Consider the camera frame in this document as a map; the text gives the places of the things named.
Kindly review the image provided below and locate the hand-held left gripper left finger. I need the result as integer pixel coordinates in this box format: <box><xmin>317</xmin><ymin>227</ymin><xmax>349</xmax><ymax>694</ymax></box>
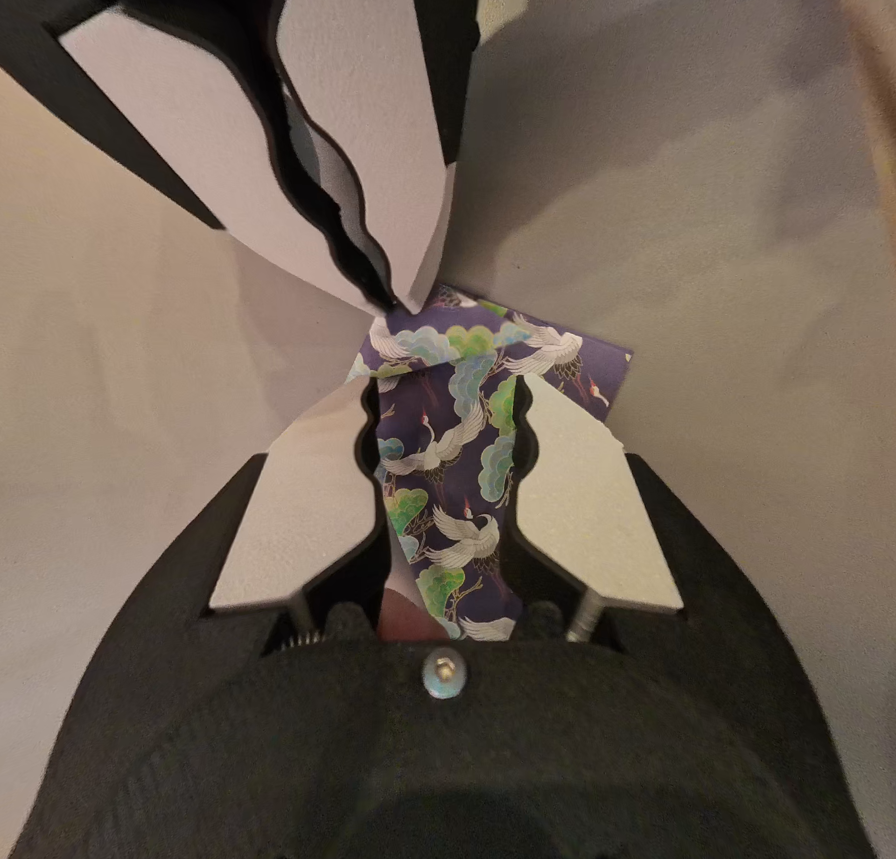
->
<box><xmin>209</xmin><ymin>374</ymin><xmax>392</xmax><ymax>641</ymax></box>

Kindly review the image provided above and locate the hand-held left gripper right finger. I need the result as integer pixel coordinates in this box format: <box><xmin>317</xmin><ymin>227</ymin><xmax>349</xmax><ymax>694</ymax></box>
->
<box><xmin>504</xmin><ymin>372</ymin><xmax>685</xmax><ymax>643</ymax></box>

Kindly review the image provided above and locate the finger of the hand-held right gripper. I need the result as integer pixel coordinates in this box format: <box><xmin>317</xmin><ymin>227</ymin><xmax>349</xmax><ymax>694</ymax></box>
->
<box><xmin>269</xmin><ymin>0</ymin><xmax>461</xmax><ymax>315</ymax></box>
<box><xmin>59</xmin><ymin>2</ymin><xmax>396</xmax><ymax>314</ymax></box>

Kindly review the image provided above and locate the purple crane-patterned origami paper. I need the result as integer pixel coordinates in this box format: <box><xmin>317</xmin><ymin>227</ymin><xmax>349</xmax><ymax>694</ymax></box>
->
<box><xmin>346</xmin><ymin>283</ymin><xmax>635</xmax><ymax>643</ymax></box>

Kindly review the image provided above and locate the beige cloth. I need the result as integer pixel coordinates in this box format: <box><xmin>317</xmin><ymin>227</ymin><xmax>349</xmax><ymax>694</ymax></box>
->
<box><xmin>832</xmin><ymin>0</ymin><xmax>896</xmax><ymax>258</ymax></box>

